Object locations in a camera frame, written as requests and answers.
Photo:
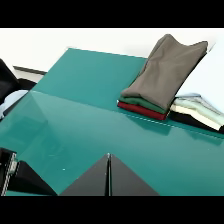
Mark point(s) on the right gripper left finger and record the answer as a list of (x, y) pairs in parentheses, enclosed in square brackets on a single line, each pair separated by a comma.
[(93, 183)]

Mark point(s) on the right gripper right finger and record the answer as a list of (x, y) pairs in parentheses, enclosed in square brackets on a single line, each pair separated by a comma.
[(125, 183)]

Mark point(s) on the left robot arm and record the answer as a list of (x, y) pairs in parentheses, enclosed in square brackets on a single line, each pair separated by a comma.
[(30, 180)]

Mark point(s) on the red garment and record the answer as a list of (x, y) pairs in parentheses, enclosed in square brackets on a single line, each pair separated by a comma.
[(140, 109)]

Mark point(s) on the cream garment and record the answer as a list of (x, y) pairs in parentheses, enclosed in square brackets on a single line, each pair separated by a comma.
[(196, 117)]

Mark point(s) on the pale green garment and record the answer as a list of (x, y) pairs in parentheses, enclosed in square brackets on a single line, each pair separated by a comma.
[(200, 108)]

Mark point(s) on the pale blue garment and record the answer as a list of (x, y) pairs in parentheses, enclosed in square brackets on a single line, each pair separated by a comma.
[(11, 100)]

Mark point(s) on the brown T-shirt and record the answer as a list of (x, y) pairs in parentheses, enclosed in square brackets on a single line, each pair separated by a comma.
[(166, 73)]

